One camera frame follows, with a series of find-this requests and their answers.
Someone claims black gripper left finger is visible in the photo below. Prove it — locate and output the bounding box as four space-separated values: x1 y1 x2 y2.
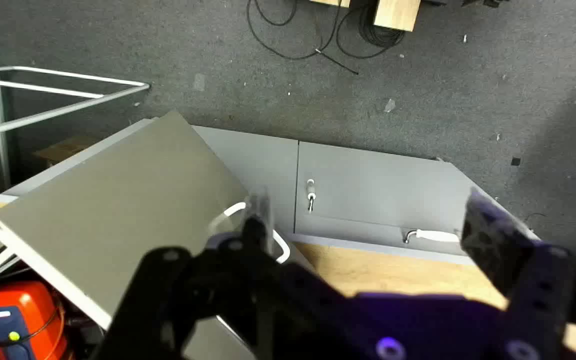
97 215 345 360

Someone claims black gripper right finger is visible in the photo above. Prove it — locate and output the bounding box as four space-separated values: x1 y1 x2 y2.
461 187 576 360

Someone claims beige metal file cabinet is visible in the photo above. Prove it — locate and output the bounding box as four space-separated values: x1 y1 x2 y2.
0 108 272 333

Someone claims grey desk cabinet door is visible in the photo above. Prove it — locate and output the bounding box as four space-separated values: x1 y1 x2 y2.
192 124 302 235

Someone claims orange device with blue panel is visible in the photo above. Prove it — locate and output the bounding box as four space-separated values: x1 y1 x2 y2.
0 278 73 360

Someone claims brown cardboard box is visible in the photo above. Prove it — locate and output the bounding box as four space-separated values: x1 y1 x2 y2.
32 134 98 168

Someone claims light wooden block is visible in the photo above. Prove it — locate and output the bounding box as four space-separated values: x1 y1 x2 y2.
310 0 354 10
373 0 425 34

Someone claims white metal tube frame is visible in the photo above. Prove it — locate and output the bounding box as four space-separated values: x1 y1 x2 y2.
0 63 152 187

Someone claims black floor cable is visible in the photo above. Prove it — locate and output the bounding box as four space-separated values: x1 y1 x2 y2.
244 0 410 75

